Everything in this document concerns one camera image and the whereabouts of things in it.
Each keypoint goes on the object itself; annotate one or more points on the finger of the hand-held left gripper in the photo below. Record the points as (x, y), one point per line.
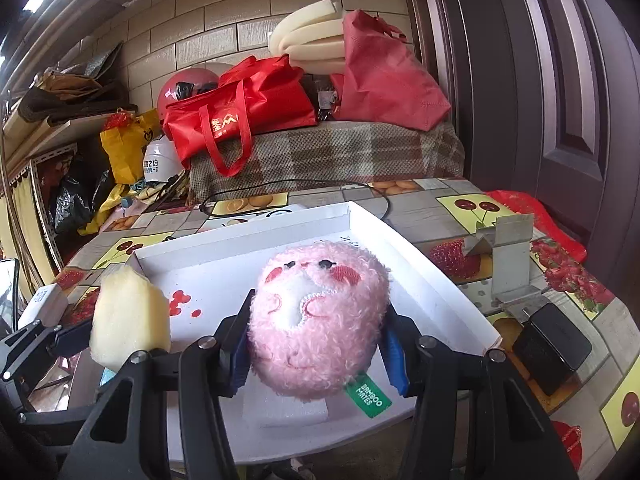
(75, 342)
(55, 419)

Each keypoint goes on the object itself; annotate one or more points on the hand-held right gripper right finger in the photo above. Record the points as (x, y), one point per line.
(395, 360)

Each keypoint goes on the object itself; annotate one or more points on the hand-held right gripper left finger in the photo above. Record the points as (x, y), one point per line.
(239, 360)

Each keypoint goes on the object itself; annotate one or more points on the yellow sponge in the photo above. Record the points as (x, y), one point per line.
(130, 315)

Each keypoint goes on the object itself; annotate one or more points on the pink round sponge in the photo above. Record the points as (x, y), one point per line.
(320, 330)

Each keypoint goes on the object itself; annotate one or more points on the white cardboard box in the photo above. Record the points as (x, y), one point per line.
(210, 270)

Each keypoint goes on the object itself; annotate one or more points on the white charger box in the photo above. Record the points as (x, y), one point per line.
(42, 305)

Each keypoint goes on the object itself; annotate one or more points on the yellow plastic sheet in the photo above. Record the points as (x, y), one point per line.
(100, 210)

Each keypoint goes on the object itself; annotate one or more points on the yellow shelf curtain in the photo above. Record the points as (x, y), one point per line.
(25, 210)

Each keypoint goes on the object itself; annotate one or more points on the black plastic bag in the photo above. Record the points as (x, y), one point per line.
(75, 200)

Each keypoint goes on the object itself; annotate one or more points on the fruit print tablecloth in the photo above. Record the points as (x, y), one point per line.
(435, 215)

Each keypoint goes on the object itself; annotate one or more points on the black power adapter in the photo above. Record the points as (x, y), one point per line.
(550, 347)

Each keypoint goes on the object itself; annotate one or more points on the yellow shopping bag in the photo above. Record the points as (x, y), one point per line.
(125, 150)

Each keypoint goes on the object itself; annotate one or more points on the red plastic bag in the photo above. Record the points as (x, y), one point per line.
(540, 220)

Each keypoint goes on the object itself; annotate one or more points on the white helmet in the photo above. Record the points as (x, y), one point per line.
(160, 157)

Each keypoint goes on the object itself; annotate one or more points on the metal storage shelf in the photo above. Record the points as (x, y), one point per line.
(50, 135)

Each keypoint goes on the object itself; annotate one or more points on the plaid covered bench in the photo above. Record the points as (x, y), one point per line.
(325, 155)

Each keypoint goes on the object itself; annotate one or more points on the red knot ornament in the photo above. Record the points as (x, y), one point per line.
(117, 121)

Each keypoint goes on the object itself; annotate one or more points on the brown cardboard pile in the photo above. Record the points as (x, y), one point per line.
(70, 90)

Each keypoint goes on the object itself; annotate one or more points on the red tote bag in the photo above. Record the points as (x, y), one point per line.
(250, 105)

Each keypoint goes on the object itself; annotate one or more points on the dark red fabric bag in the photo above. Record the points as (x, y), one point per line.
(385, 80)

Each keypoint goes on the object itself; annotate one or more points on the dark brown door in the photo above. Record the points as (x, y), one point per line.
(525, 85)

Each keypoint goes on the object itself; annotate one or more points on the cream foam sheet roll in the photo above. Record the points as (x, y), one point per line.
(310, 45)

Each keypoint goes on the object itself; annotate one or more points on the metal bracket stand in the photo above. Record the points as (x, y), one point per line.
(510, 265)

